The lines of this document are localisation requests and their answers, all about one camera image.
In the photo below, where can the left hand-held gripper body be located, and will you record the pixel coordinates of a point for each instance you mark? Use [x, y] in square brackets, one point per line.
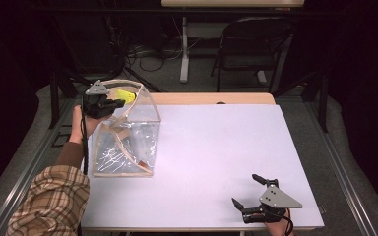
[95, 101]

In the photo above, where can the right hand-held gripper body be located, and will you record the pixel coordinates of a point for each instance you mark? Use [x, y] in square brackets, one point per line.
[275, 198]

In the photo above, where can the yellow shuttlecock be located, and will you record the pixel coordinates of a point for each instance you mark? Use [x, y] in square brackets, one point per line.
[124, 95]

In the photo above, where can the clear plastic bag beige trim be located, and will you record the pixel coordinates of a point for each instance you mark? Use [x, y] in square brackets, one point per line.
[128, 150]

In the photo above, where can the person's left hand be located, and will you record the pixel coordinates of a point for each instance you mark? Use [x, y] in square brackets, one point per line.
[82, 126]

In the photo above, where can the person's right hand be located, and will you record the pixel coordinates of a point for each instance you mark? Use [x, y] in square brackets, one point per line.
[275, 227]

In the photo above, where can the black tape square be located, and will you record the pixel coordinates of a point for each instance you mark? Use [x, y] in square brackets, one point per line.
[60, 140]

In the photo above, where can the white table cover board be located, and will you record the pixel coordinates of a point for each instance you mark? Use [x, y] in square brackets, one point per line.
[216, 147]

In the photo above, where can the white desk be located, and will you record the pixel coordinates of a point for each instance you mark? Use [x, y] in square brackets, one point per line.
[185, 49]

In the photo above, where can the wooden table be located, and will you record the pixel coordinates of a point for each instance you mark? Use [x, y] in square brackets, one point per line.
[210, 98]

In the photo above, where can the black folding chair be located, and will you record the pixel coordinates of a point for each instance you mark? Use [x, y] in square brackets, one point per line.
[252, 49]

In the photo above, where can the black metal frame post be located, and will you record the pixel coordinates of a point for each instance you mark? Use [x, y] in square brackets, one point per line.
[54, 98]
[323, 98]

